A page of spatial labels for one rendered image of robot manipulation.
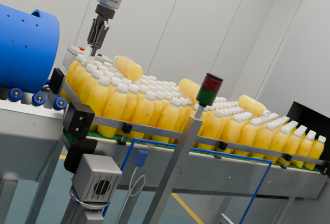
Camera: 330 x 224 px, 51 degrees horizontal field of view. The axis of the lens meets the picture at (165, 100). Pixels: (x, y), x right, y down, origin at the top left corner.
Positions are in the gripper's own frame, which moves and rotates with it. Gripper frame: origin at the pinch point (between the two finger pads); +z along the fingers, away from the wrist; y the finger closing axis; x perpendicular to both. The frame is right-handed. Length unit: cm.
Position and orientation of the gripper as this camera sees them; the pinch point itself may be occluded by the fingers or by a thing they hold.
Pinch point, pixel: (89, 54)
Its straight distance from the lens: 143.4
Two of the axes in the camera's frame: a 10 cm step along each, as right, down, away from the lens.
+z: -3.8, 9.0, 2.0
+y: 4.8, 3.8, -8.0
